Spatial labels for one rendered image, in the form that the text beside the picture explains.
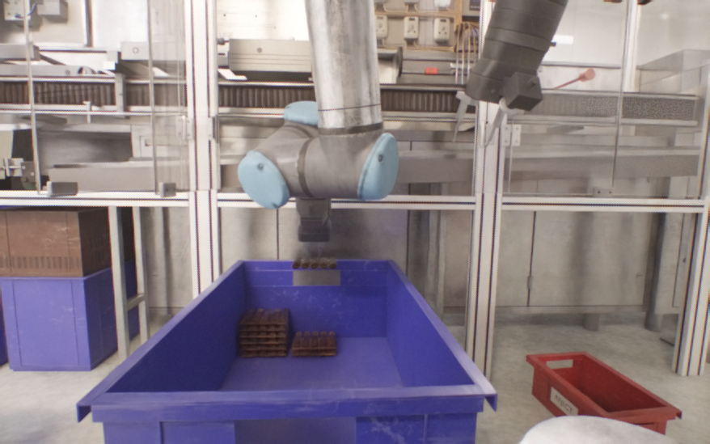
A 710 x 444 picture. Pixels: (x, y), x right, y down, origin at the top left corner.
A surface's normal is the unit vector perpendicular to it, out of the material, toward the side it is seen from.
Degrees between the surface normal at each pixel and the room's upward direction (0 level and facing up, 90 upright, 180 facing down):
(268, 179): 122
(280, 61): 90
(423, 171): 90
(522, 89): 66
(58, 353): 90
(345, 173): 104
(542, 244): 90
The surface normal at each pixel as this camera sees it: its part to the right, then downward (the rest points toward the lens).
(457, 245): 0.05, 0.11
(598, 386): -0.99, 0.00
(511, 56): 0.08, 0.63
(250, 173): -0.44, 0.60
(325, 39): -0.46, 0.35
